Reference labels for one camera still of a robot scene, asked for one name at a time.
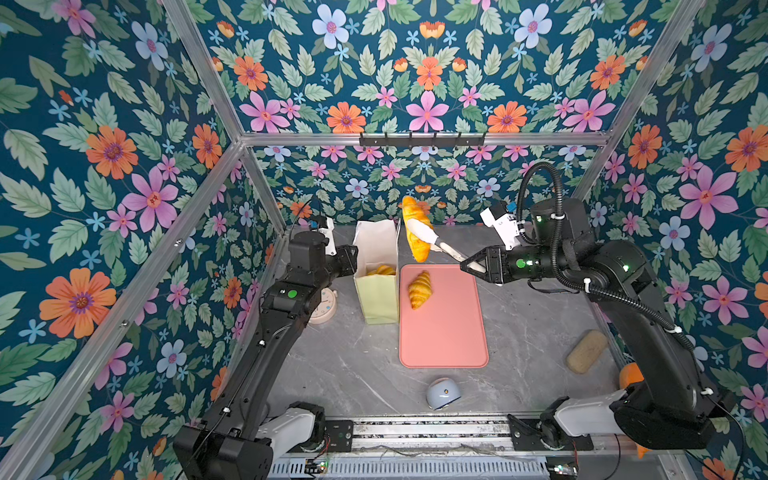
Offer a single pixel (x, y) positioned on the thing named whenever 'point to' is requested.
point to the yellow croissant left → (419, 289)
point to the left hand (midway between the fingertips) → (356, 241)
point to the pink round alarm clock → (325, 310)
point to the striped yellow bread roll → (383, 270)
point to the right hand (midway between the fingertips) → (467, 261)
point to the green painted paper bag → (376, 250)
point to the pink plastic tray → (440, 318)
